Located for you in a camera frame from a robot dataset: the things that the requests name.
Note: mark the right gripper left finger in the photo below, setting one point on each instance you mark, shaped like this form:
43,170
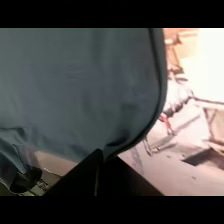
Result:
78,181

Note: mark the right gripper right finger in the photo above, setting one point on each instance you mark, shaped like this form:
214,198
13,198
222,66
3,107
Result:
126,181

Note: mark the blue-grey garment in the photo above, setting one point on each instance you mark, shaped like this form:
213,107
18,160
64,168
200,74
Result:
80,90

